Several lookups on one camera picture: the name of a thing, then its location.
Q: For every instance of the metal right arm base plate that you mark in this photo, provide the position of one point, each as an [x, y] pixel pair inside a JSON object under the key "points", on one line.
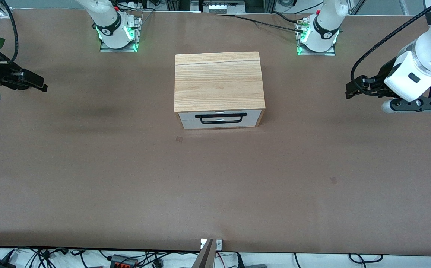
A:
{"points": [[105, 47]]}

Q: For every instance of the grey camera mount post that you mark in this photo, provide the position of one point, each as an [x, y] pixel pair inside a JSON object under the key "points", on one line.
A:
{"points": [[206, 257]]}

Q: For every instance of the black box with orange connectors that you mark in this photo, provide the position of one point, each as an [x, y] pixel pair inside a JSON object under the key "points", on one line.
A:
{"points": [[124, 261]]}

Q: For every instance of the white power strip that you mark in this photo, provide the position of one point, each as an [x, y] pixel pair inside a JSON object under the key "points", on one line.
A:
{"points": [[215, 7]]}

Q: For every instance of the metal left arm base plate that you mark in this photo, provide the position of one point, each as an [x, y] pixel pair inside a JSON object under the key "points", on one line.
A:
{"points": [[330, 52]]}

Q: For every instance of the black equipment box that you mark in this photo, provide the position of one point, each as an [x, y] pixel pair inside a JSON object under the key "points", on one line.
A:
{"points": [[260, 5]]}

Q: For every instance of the silver table corner bracket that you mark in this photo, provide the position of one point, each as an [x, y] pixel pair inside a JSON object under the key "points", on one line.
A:
{"points": [[5, 14]]}

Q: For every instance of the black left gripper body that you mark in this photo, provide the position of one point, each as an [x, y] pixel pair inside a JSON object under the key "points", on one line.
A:
{"points": [[383, 72]]}

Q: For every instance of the light wooden drawer cabinet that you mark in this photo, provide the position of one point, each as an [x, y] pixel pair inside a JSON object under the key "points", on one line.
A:
{"points": [[219, 82]]}

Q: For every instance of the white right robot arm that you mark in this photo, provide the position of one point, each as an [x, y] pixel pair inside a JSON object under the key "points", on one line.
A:
{"points": [[114, 33]]}

